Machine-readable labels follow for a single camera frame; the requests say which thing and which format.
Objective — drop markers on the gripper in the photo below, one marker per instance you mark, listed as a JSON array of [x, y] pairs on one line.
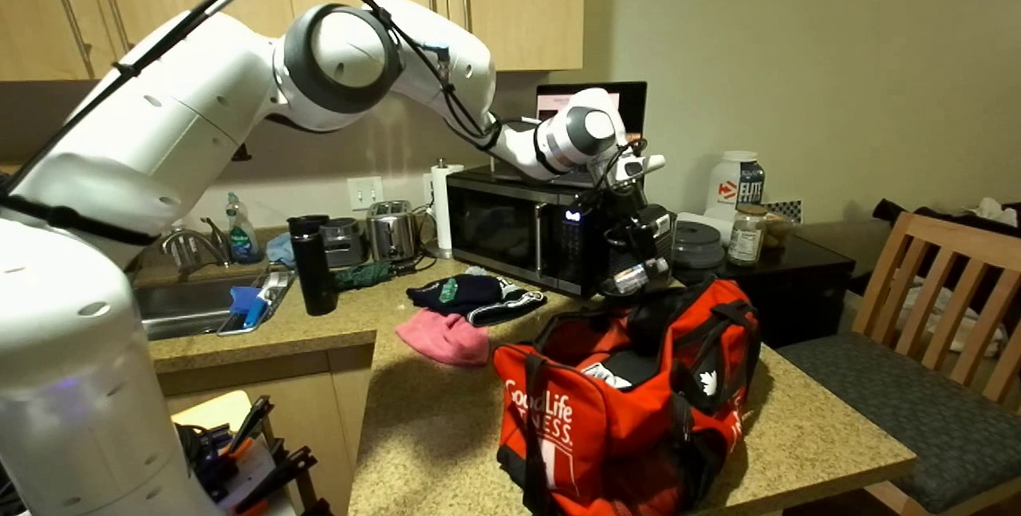
[[630, 277]]

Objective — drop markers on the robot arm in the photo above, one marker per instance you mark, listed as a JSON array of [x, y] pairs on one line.
[[159, 125]]

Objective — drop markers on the red duffel bag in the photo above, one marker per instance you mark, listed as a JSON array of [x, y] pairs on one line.
[[590, 420]]

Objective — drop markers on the black tumbler bottle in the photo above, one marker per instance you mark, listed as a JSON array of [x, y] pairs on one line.
[[313, 269]]

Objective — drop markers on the dish soap bottle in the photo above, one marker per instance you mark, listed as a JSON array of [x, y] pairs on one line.
[[241, 237]]

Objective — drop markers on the stack of dark plates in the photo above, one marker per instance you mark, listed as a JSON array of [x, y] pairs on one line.
[[698, 245]]

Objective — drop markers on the dark hat with white stripe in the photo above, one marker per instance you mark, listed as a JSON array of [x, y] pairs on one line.
[[510, 305]]

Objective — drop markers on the glass jar with lid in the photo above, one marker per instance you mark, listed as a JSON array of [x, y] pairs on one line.
[[747, 237]]

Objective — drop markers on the black microwave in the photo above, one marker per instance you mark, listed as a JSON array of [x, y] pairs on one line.
[[510, 229]]

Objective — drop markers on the white supplement tub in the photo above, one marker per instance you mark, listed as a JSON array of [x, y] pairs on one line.
[[735, 185]]

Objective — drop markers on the microwave door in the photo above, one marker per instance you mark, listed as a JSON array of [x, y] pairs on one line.
[[494, 229]]

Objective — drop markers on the black side cabinet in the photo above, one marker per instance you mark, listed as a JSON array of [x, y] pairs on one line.
[[798, 285]]

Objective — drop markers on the open laptop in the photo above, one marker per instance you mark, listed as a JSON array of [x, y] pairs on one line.
[[630, 105]]

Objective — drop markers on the navy knit hat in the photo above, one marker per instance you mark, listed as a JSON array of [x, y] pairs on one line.
[[455, 293]]

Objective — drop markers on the pink knit hat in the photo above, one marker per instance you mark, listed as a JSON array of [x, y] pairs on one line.
[[447, 338]]

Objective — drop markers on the paper towel roll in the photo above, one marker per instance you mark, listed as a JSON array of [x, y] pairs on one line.
[[443, 209]]

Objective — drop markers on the silver toaster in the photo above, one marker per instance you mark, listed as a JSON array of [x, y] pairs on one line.
[[391, 233]]

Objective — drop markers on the green cloth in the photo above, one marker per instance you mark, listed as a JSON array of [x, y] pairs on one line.
[[363, 275]]

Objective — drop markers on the small black appliance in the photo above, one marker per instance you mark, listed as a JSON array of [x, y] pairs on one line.
[[344, 241]]

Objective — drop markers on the wooden chair with cushion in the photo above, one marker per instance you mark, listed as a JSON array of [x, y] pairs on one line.
[[917, 388]]

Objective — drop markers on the dark sofa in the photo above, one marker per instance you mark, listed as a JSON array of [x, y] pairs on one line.
[[941, 221]]

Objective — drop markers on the base cabinet door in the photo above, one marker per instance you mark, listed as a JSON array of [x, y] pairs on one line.
[[319, 436]]

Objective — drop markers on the blue cloth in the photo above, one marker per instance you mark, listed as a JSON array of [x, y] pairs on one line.
[[281, 249]]

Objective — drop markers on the dish tray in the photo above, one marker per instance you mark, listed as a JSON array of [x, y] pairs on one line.
[[267, 297]]

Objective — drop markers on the white cloth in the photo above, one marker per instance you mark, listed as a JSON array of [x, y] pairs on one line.
[[993, 211]]

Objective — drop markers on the blue dish brush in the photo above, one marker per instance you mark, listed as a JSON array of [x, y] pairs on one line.
[[249, 307]]

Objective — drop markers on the black and orange clamp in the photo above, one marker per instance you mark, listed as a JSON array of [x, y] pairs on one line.
[[249, 424], [275, 476]]

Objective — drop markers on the kitchen tap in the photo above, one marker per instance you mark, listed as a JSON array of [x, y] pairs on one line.
[[195, 243]]

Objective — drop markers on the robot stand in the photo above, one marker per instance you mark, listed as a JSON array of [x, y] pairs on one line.
[[211, 412]]

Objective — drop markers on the steel sink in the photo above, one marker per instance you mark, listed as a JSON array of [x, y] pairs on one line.
[[183, 305]]

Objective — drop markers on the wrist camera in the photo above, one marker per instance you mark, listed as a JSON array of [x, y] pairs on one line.
[[656, 230]]

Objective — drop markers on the wall socket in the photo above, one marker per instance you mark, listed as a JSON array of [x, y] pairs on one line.
[[427, 189]]

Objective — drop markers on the wall switch plate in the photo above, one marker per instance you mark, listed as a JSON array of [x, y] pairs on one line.
[[365, 193]]

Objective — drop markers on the wooden wall cabinet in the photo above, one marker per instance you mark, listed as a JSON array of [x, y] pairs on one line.
[[518, 5]]

